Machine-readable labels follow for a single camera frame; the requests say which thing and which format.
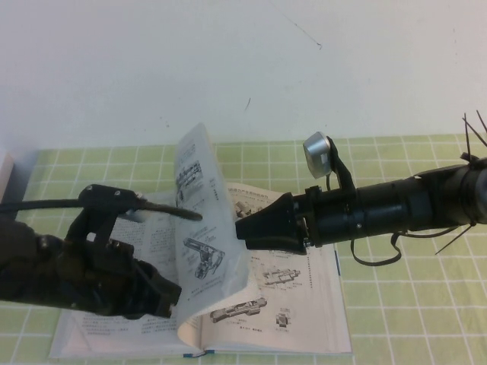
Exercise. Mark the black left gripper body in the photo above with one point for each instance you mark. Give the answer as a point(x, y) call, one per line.
point(106, 281)

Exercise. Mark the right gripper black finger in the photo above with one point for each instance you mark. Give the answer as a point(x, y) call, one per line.
point(277, 245)
point(266, 216)

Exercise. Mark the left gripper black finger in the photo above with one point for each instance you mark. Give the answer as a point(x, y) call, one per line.
point(163, 289)
point(152, 312)

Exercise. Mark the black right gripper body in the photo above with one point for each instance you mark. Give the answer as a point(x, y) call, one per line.
point(327, 216)

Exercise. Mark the technical book with diagrams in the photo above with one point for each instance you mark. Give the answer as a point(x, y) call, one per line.
point(289, 289)

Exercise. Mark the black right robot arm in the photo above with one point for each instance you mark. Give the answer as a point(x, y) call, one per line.
point(418, 201)

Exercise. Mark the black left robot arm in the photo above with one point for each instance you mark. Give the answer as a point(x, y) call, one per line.
point(26, 262)

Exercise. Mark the green white checked tablecloth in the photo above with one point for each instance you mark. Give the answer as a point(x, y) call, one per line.
point(411, 296)

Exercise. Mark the black right camera bracket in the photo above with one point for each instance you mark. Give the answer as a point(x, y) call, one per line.
point(342, 167)

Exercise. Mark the silver round wrist camera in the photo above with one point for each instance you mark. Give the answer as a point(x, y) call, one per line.
point(316, 154)

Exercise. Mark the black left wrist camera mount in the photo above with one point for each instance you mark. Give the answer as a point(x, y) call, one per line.
point(106, 197)

